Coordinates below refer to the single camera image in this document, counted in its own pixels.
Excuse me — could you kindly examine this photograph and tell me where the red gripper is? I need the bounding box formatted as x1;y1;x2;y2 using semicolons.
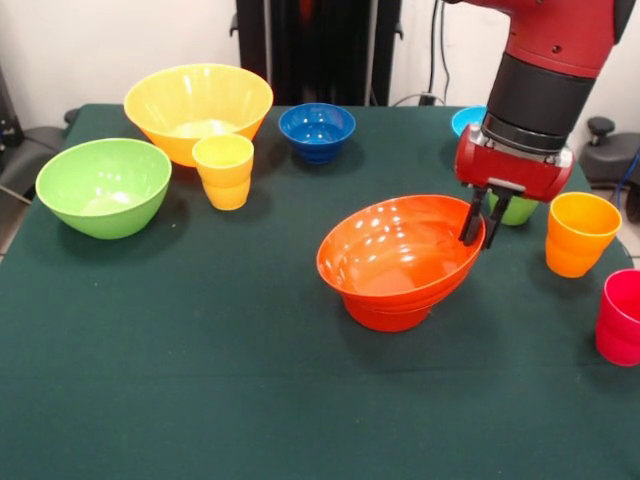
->
453;123;575;250

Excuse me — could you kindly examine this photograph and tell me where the large shallow orange bowl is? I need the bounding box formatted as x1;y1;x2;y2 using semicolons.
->
316;194;487;314

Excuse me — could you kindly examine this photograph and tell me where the small orange bowl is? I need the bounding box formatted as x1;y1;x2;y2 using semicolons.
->
341;282;441;333

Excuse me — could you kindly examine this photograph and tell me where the yellow cup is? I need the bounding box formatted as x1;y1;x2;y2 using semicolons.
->
191;133;255;211

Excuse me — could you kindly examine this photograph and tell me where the green cup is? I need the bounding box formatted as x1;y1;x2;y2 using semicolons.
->
488;192;540;227

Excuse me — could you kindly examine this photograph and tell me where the orange cup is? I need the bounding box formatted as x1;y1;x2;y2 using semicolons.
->
544;191;623;279

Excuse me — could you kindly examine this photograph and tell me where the light blue bowl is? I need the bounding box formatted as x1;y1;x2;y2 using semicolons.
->
451;105;489;139

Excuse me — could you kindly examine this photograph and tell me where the grey base foot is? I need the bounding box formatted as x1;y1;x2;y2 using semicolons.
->
0;108;82;202
578;116;640;190

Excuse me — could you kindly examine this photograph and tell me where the pink cup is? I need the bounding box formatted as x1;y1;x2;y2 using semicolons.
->
594;268;640;368

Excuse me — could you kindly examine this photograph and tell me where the dark blue bowl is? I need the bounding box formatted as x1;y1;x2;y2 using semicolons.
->
277;102;357;165

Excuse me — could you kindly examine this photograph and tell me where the dark green tablecloth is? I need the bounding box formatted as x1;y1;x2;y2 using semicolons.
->
0;103;640;480

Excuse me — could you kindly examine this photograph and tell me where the large yellow bowl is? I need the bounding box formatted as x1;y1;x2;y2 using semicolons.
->
123;63;275;168

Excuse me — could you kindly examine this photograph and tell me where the green bowl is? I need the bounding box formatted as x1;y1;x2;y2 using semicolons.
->
35;137;173;241

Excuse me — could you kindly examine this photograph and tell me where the blue cable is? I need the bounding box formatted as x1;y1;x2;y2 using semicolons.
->
615;149;640;206

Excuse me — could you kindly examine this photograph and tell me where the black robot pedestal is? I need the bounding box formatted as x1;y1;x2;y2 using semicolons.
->
234;0;406;107

